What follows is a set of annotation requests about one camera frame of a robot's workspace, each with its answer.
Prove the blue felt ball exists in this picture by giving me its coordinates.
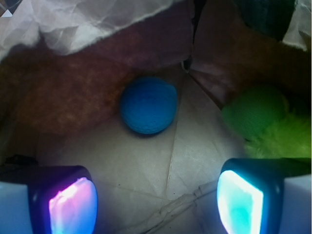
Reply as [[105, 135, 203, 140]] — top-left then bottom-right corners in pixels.
[[119, 77, 177, 135]]

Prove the brown paper bag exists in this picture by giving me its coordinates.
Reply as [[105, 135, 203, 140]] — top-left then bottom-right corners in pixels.
[[0, 0, 312, 234]]

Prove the green fuzzy plush toy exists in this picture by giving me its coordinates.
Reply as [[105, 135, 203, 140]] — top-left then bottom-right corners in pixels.
[[221, 85, 312, 159]]

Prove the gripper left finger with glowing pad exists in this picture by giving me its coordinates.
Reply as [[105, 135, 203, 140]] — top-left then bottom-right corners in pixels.
[[0, 166, 98, 234]]

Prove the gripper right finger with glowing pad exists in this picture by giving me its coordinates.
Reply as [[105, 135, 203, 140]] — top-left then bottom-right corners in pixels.
[[217, 158, 312, 234]]

